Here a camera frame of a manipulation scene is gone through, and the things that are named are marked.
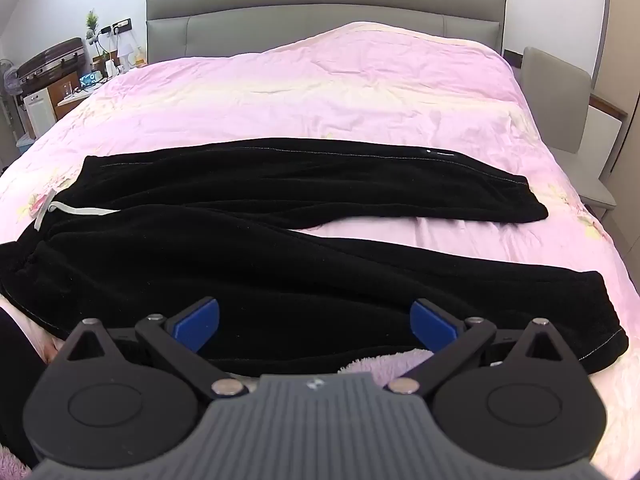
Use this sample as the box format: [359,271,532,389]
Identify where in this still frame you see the black pants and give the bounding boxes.
[0,137,630,376]

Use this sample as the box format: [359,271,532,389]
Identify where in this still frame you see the white standing fan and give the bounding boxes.
[0,57,24,112]

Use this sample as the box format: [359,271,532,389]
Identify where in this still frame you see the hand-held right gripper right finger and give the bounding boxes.
[384,298,577,402]

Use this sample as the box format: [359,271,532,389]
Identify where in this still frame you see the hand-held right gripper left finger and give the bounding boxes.
[64,296,248,402]

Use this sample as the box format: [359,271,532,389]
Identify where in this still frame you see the brown suitcase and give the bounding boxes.
[17,37,86,95]

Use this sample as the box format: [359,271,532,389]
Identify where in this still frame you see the pink fluffy cloth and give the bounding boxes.
[338,349,436,376]

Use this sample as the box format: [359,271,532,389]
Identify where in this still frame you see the grey padded headboard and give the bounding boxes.
[145,0,508,66]

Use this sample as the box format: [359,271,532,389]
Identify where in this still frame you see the pink duvet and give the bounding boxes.
[0,21,640,480]

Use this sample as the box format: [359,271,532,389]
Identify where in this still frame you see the wooden nightstand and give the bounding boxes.
[56,77,108,108]

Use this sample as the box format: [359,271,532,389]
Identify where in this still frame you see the dark cloth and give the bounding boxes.
[0,307,47,466]

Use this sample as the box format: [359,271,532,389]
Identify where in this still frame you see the grey chair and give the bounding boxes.
[519,47,619,212]

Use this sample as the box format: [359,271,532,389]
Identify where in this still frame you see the small green potted plant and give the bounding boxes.
[84,9,102,45]

